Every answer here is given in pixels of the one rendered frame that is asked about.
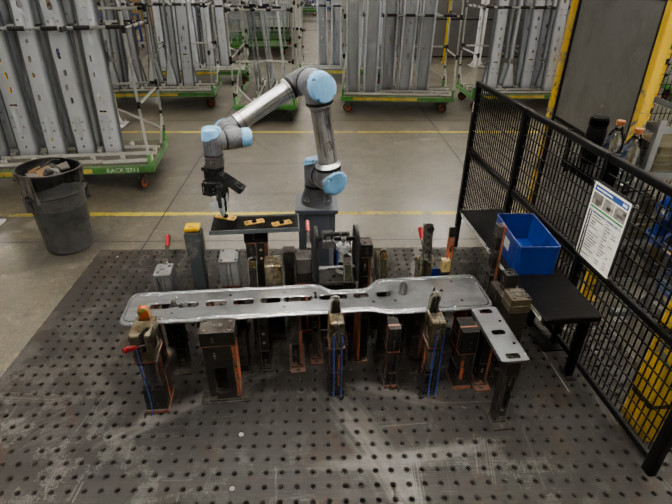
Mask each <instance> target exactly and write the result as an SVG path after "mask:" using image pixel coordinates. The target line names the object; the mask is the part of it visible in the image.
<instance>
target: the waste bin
mask: <svg viewBox="0 0 672 504"><path fill-rule="evenodd" d="M12 175H13V177H14V182H16V183H18V185H19V189H20V196H21V199H22V202H23V205H24V208H25V211H26V212H27V213H33V216H34V219H35V221H36V223H37V226H38V228H39V231H40V233H41V236H42V238H43V241H44V243H45V246H46V248H47V250H48V251H49V252H51V253H53V254H58V255H67V254H73V253H77V252H80V251H83V250H85V249H87V248H89V247H90V246H91V245H92V244H93V243H94V241H95V235H94V231H93V226H92V222H91V217H90V213H89V208H88V204H87V199H86V198H89V197H91V195H90V191H89V188H88V184H87V182H86V180H85V177H84V174H83V166H82V163H81V162H80V161H78V160H74V159H70V158H62V157H45V158H38V159H33V160H30V161H27V162H24V163H21V164H19V165H17V166H16V167H15V168H14V169H13V171H12Z"/></svg>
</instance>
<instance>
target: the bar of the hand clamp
mask: <svg viewBox="0 0 672 504"><path fill-rule="evenodd" d="M433 225H434V224H433V223H432V222H429V223H423V238H422V255H421V256H422V258H423V262H422V264H424V259H425V254H428V258H429V260H428V263H429V264H431V254H432V240H433V232H434V227H433Z"/></svg>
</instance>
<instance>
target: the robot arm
mask: <svg viewBox="0 0 672 504"><path fill-rule="evenodd" d="M335 94H336V83H335V80H334V78H333V77H332V76H331V75H330V74H328V73H327V72H325V71H323V70H318V69H315V68H313V67H307V66H306V67H302V68H299V69H297V70H295V71H293V72H292V73H290V74H289V75H287V76H285V77H284V78H282V79H281V83H280V84H278V85H277V86H275V87H274V88H272V89H271V90H269V91H268V92H266V93H265V94H263V95H262V96H260V97H258V98H257V99H255V100H254V101H252V102H251V103H249V104H248V105H246V106H245V107H243V108H242V109H240V110H239V111H237V112H236V113H234V114H233V115H231V116H230V117H228V118H227V119H224V118H223V119H219V120H218V121H217V122H216V124H215V125H208V126H204V127H203V128H202V129H201V141H202V146H203V154H204V161H205V165H204V166H203V167H201V171H204V178H205V179H204V180H203V182H202V183H201V186H202V193H203V195H206V196H209V197H212V196H216V197H214V202H213V203H211V204H210V208H211V209H214V210H217V211H219V212H220V214H221V216H222V217H224V215H225V214H226V213H227V211H228V202H229V189H228V187H229V188H231V189H232V190H234V191H235V192H237V193H238V194H241V193H242V192H243V191H244V189H245V187H246V185H244V184H243V183H241V182H240V181H238V180H237V179H235V178H234V177H232V176H231V175H229V174H228V173H226V172H225V171H223V170H224V169H225V168H224V164H225V163H224V154H223V150H229V149H236V148H244V147H248V146H251V145H252V143H253V136H252V132H251V130H250V129H249V128H248V127H249V126H251V125H252V124H254V123H255V122H257V121H258V120H260V119H261V118H263V117H264V116H266V115H267V114H269V113H270V112H272V111H273V110H275V109H276V108H278V107H279V106H281V105H282V104H284V103H285V102H287V101H288V100H290V99H293V100H294V99H296V98H297V97H299V96H302V95H304V98H305V104H306V107H307V108H309V109H310V112H311V119H312V126H313V132H314V139H315V145H316V152H317V155H314V156H309V157H306V158H305V159H304V165H303V166H304V190H303V194H302V197H301V203H302V204H303V205H304V206H306V207H310V208H323V207H327V206H329V205H330V204H331V203H332V196H331V195H337V194H339V193H341V192H342V191H343V190H344V188H345V187H346V185H347V176H346V175H345V173H344V172H342V167H341V162H340V161H339V160H338V159H337V155H336V147H335V139H334V131H333V123H332V115H331V108H330V107H331V105H332V104H333V98H334V95H335ZM203 187H204V192H203Z"/></svg>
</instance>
